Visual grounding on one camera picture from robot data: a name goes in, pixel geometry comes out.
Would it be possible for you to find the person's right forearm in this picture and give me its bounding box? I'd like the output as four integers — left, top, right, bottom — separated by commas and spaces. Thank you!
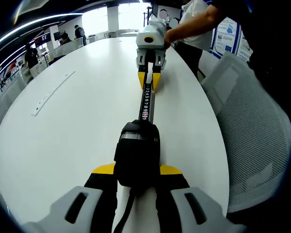
171, 4, 230, 47

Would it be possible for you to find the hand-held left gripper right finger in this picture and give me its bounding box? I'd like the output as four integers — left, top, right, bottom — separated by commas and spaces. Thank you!
156, 164, 248, 233

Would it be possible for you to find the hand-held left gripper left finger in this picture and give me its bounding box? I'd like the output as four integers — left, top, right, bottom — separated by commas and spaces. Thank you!
21, 163, 118, 233

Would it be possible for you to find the white table socket cover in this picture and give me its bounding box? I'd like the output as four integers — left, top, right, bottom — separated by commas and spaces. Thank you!
31, 70, 76, 117

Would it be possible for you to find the black tape measure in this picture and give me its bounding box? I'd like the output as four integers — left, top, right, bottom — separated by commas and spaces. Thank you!
111, 82, 162, 233

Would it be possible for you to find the person's body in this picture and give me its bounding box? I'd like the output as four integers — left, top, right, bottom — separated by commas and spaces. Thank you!
206, 0, 291, 127

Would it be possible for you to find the blue and white wall poster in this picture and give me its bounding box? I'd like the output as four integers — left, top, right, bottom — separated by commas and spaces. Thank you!
209, 16, 253, 62

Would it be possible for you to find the white mesh office chair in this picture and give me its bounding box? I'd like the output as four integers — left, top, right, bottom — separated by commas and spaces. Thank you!
200, 51, 291, 214

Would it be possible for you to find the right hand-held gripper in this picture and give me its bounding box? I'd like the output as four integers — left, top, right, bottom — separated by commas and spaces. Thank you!
135, 20, 167, 92

